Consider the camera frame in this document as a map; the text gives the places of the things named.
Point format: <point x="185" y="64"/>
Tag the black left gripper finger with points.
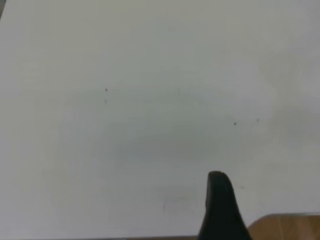
<point x="220" y="212"/>

